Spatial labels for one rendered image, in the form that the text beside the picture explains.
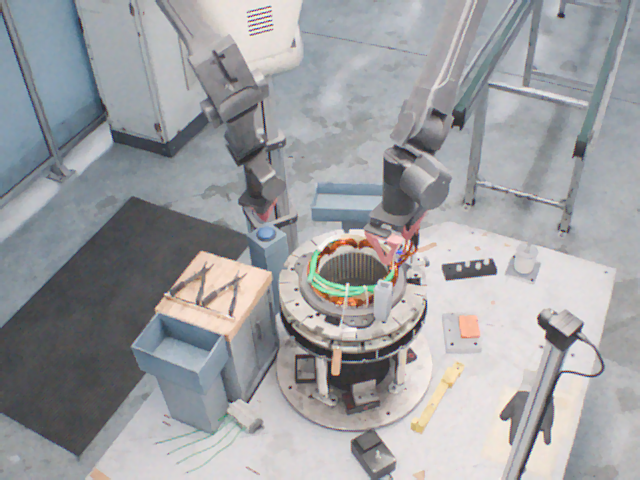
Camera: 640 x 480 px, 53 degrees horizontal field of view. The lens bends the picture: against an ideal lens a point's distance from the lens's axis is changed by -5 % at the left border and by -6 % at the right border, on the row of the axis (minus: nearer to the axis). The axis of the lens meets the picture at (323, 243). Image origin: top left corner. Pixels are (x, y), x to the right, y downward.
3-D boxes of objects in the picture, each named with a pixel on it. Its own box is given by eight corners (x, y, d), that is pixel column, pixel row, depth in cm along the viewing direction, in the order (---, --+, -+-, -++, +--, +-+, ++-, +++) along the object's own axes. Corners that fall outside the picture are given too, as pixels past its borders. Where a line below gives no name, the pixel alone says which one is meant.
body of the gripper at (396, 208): (427, 206, 121) (429, 170, 117) (400, 235, 114) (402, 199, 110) (394, 195, 124) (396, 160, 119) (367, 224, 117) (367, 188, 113)
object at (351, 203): (406, 262, 195) (411, 184, 175) (406, 290, 187) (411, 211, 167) (320, 258, 197) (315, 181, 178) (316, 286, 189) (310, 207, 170)
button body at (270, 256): (293, 303, 185) (286, 234, 168) (274, 317, 182) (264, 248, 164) (277, 289, 189) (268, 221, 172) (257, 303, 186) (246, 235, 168)
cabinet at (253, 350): (245, 409, 161) (230, 341, 143) (180, 383, 167) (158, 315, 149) (281, 350, 174) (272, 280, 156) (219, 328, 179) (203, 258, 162)
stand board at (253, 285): (230, 342, 143) (228, 335, 141) (156, 316, 149) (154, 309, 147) (273, 279, 156) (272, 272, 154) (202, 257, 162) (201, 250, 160)
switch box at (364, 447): (373, 482, 145) (373, 471, 141) (350, 450, 152) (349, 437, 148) (396, 469, 147) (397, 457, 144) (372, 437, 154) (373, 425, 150)
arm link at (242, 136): (253, 60, 107) (195, 95, 106) (272, 90, 107) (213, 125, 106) (258, 121, 149) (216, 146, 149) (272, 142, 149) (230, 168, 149)
